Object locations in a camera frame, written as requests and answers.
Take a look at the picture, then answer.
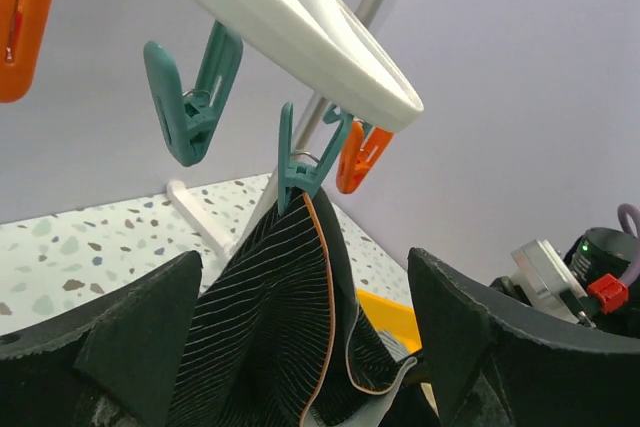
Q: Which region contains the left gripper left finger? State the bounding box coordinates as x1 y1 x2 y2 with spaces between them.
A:
1 251 202 426

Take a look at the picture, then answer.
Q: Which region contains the white round clip hanger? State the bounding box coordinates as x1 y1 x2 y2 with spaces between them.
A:
1 0 424 222

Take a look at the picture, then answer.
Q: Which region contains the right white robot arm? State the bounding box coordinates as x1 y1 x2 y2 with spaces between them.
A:
490 227 639 338

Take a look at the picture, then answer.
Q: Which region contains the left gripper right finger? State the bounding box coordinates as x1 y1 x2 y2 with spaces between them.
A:
408 248 639 426

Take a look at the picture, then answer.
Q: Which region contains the right white rack pole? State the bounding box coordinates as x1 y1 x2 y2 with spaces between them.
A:
227 0 416 258

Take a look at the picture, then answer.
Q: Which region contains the black pinstriped underwear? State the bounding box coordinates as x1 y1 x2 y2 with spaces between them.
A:
167 189 439 426

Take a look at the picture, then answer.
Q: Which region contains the right rack base foot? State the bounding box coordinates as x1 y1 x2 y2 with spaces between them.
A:
166 180 234 265

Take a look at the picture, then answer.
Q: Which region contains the yellow plastic tray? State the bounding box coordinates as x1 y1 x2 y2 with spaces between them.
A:
357 289 422 353

